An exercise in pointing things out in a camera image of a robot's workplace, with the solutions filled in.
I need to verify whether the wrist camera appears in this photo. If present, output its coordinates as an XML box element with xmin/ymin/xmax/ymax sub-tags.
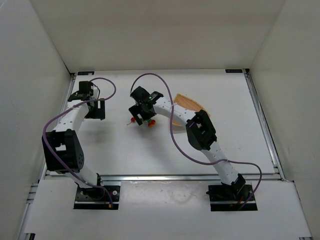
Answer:
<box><xmin>130</xmin><ymin>86</ymin><xmax>150</xmax><ymax>103</ymax></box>
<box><xmin>78</xmin><ymin>81</ymin><xmax>99</xmax><ymax>98</ymax></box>

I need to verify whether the purple cable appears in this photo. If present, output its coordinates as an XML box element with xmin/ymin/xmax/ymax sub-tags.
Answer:
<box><xmin>129</xmin><ymin>72</ymin><xmax>263</xmax><ymax>211</ymax></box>
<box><xmin>42</xmin><ymin>77</ymin><xmax>118</xmax><ymax>208</ymax></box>

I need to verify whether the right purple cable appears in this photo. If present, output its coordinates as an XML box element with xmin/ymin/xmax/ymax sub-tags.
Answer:
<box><xmin>129</xmin><ymin>72</ymin><xmax>263</xmax><ymax>211</ymax></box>

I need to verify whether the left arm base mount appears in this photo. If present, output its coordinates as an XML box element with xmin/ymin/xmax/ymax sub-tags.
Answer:
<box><xmin>73</xmin><ymin>185</ymin><xmax>121</xmax><ymax>210</ymax></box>

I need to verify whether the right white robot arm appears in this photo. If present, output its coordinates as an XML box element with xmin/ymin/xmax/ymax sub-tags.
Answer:
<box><xmin>129</xmin><ymin>86</ymin><xmax>246</xmax><ymax>198</ymax></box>

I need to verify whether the woven bamboo fruit basket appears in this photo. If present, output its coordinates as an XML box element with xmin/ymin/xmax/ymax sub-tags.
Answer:
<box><xmin>172</xmin><ymin>93</ymin><xmax>210</xmax><ymax>126</ymax></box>

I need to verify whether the single fake red cherry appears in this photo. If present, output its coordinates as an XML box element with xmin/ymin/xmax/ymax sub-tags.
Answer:
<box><xmin>127</xmin><ymin>117</ymin><xmax>136</xmax><ymax>126</ymax></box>

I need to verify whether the fake cherry sprig with leaves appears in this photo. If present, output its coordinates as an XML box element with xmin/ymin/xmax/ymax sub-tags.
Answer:
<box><xmin>143</xmin><ymin>119</ymin><xmax>156</xmax><ymax>128</ymax></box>

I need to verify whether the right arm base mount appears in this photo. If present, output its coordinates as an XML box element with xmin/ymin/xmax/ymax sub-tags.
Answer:
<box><xmin>206</xmin><ymin>184</ymin><xmax>258</xmax><ymax>212</ymax></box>

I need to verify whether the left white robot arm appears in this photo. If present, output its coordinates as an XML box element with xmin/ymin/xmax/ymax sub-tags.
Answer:
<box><xmin>42</xmin><ymin>91</ymin><xmax>106</xmax><ymax>195</ymax></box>

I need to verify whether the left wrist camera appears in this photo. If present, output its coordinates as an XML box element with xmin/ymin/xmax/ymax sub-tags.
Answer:
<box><xmin>78</xmin><ymin>81</ymin><xmax>99</xmax><ymax>98</ymax></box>

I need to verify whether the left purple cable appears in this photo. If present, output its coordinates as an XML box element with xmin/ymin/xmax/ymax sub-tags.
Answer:
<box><xmin>42</xmin><ymin>77</ymin><xmax>118</xmax><ymax>208</ymax></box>

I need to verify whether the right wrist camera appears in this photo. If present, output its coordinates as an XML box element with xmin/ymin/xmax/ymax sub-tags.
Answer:
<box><xmin>130</xmin><ymin>86</ymin><xmax>150</xmax><ymax>103</ymax></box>

